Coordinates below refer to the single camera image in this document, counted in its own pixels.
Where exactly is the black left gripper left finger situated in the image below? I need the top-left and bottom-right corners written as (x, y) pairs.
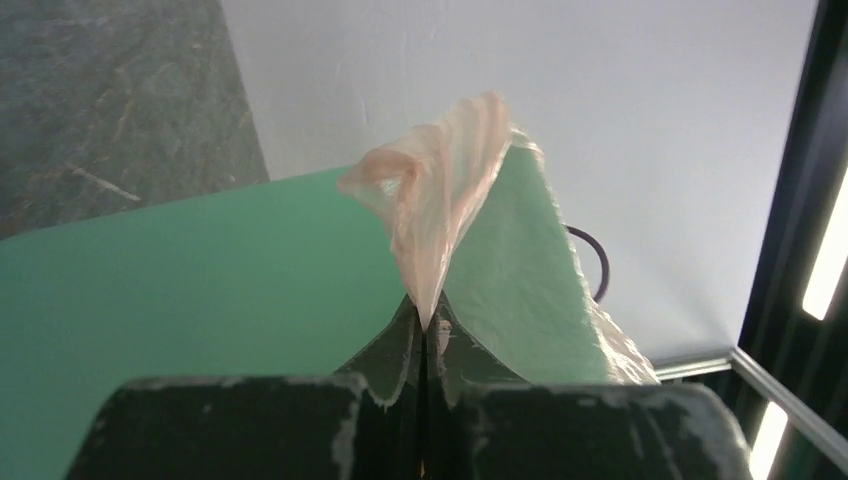
top-left (67, 300), bottom-right (422, 479)

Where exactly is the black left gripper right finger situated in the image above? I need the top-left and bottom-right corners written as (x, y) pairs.
top-left (423, 297), bottom-right (750, 479)

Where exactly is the pink plastic trash bag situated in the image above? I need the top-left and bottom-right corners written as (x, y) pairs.
top-left (338, 91), bottom-right (658, 385)

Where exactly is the green plastic trash bin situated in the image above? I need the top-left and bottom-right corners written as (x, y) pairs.
top-left (1, 170), bottom-right (429, 479)

